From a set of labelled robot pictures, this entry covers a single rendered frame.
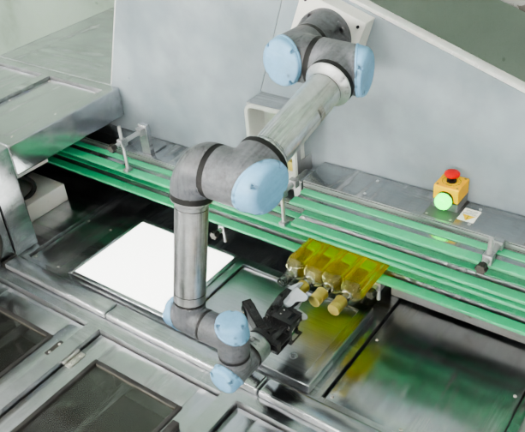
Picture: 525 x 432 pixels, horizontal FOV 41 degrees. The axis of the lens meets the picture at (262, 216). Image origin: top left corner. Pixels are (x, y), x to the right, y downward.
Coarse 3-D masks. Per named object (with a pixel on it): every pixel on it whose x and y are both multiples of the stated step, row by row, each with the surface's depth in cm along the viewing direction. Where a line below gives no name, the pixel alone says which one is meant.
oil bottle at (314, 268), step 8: (328, 248) 196; (336, 248) 196; (320, 256) 193; (328, 256) 193; (336, 256) 193; (312, 264) 191; (320, 264) 190; (328, 264) 191; (304, 272) 190; (312, 272) 189; (320, 272) 188; (320, 280) 189
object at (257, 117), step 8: (248, 104) 206; (248, 112) 208; (256, 112) 211; (264, 112) 213; (272, 112) 202; (248, 120) 209; (256, 120) 212; (264, 120) 215; (248, 128) 211; (256, 128) 213; (296, 160) 207; (296, 168) 208; (296, 176) 210
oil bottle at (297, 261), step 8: (312, 240) 200; (304, 248) 197; (312, 248) 197; (320, 248) 197; (296, 256) 194; (304, 256) 194; (312, 256) 194; (288, 264) 193; (296, 264) 192; (304, 264) 192; (296, 272) 192
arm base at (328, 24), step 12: (312, 12) 178; (324, 12) 176; (336, 12) 177; (300, 24) 176; (312, 24) 173; (324, 24) 174; (336, 24) 175; (324, 36) 172; (336, 36) 175; (348, 36) 177
